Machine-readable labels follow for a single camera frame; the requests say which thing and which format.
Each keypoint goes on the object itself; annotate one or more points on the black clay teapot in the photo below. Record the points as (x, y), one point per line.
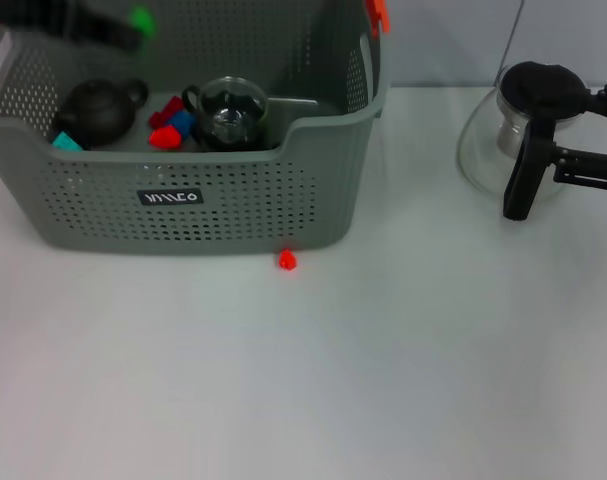
(98, 112)

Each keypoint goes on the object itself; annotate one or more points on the grey perforated plastic storage bin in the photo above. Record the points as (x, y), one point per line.
(258, 210)

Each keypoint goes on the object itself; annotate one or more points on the teal square plate block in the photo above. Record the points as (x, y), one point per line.
(67, 142)

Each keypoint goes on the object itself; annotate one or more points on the blue square plate block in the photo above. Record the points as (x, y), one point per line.
(182, 121)

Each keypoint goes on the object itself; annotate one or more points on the glass teacup black sleeve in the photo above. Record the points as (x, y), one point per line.
(233, 100)
(223, 140)

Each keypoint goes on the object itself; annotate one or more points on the dark red arch block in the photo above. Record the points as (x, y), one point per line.
(159, 119)

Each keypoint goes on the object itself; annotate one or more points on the bright red curved block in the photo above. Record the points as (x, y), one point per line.
(165, 137)

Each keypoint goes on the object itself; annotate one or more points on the green toy brick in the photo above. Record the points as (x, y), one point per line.
(143, 20)

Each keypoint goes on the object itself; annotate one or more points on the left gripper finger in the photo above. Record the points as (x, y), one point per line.
(108, 32)

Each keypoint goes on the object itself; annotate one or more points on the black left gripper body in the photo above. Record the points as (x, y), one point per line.
(48, 15)

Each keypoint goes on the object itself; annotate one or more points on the small red sloped block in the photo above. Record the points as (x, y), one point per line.
(286, 260)

